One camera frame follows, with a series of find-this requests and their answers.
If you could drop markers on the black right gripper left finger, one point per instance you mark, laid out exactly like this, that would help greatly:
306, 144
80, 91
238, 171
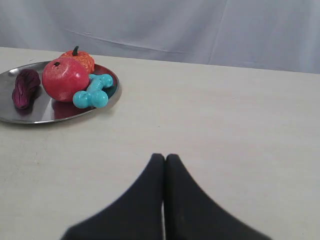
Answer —
136, 215

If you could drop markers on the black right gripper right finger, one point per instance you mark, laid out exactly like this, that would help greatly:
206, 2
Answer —
190, 214

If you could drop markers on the turquoise toy bone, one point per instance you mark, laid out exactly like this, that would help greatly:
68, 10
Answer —
94, 96

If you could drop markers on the round steel plate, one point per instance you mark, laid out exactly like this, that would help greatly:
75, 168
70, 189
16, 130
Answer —
42, 109

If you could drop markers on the red toy apple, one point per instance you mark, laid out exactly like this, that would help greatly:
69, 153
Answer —
63, 77

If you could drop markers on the orange toy tangerine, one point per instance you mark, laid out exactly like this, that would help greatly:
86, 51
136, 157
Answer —
86, 60

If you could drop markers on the purple toy sweet potato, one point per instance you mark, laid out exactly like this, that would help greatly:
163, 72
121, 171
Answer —
26, 84

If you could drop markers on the white backdrop cloth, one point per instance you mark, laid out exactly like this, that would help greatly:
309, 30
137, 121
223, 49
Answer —
263, 34

